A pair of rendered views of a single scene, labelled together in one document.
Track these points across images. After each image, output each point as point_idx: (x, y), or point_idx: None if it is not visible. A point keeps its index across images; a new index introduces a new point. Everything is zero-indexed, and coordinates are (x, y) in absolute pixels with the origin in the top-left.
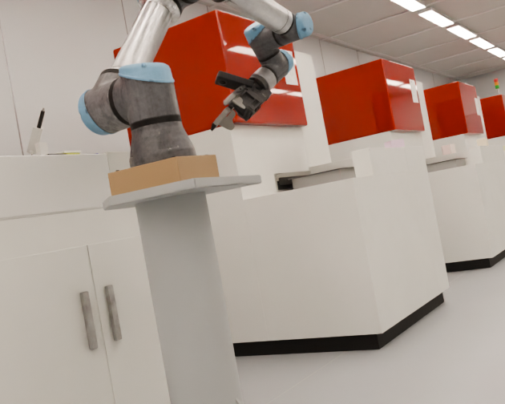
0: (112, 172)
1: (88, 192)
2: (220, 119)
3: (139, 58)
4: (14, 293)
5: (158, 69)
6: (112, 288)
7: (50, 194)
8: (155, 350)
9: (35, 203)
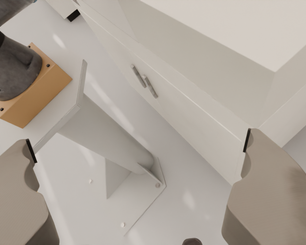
0: (28, 45)
1: (113, 16)
2: (242, 168)
3: None
4: (106, 38)
5: None
6: (144, 79)
7: (93, 1)
8: (180, 122)
9: (90, 2)
